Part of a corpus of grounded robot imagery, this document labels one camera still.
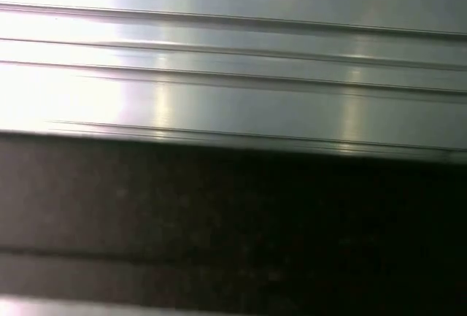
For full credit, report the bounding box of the black and grey PC case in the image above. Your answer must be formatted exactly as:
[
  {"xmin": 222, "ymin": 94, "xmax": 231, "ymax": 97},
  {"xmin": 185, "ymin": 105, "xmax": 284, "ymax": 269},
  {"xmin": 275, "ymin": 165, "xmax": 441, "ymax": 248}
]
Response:
[{"xmin": 0, "ymin": 129, "xmax": 467, "ymax": 316}]

